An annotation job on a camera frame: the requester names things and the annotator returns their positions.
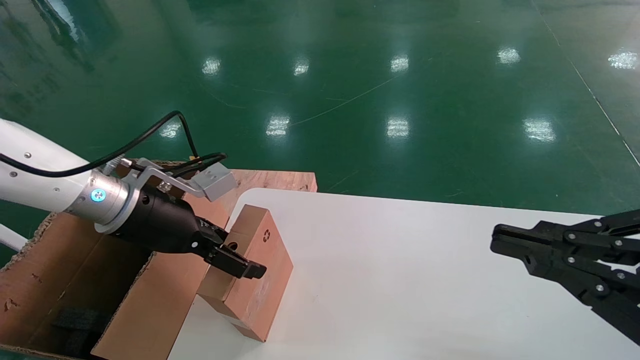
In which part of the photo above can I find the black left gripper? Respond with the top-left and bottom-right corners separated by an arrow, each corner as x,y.
107,185 -> 268,280

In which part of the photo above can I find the long black cable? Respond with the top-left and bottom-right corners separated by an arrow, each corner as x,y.
0,110 -> 202,179

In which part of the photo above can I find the large open cardboard box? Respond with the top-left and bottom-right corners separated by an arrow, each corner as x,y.
0,160 -> 242,360

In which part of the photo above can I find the small cardboard box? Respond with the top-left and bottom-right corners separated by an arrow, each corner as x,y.
197,204 -> 295,343

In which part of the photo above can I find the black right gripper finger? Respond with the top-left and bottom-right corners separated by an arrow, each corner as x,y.
491,209 -> 640,267
490,239 -> 640,347

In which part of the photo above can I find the wooden pallet board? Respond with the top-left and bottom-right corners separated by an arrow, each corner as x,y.
227,169 -> 318,212

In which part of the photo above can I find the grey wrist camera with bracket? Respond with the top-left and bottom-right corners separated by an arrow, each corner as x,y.
102,157 -> 239,203

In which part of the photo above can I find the white rounded panel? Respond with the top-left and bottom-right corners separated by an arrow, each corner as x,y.
0,223 -> 30,254

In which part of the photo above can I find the short looped black cable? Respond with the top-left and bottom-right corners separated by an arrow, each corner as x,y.
172,152 -> 229,177

